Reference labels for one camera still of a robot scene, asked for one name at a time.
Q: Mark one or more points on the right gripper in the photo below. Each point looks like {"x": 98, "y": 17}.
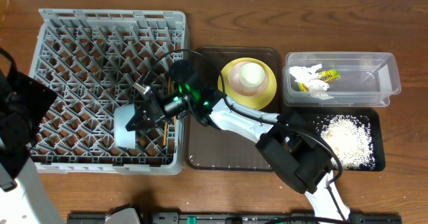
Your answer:
{"x": 154, "y": 111}

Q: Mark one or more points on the wooden chopstick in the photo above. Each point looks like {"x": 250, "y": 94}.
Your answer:
{"x": 172, "y": 89}
{"x": 166, "y": 124}

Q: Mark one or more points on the light blue bowl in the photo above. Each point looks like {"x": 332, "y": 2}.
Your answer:
{"x": 122, "y": 137}

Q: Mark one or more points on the pink bowl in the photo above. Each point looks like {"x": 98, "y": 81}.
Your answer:
{"x": 238, "y": 87}

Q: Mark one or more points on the cream white cup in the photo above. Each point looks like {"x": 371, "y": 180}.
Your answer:
{"x": 251, "y": 75}

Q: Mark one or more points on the yellow plate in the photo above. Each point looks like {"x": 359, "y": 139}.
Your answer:
{"x": 258, "y": 101}

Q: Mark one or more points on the white napkin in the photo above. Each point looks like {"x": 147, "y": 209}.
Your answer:
{"x": 303, "y": 74}

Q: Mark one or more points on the green snack wrapper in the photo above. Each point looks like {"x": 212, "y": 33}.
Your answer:
{"x": 320, "y": 82}

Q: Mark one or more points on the leftover rice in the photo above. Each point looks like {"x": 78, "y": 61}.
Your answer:
{"x": 349, "y": 137}

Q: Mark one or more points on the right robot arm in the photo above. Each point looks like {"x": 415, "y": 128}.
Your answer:
{"x": 299, "y": 157}

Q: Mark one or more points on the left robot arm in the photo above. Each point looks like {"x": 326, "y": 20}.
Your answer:
{"x": 24, "y": 103}

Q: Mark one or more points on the grey plastic dishwasher rack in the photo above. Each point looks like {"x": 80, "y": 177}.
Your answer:
{"x": 91, "y": 58}

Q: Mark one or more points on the clear plastic bin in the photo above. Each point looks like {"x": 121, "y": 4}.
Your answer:
{"x": 365, "y": 79}

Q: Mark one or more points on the black tray bin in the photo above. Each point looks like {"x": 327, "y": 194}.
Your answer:
{"x": 374, "y": 121}

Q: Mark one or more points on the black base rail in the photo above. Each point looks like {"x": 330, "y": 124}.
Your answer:
{"x": 134, "y": 214}

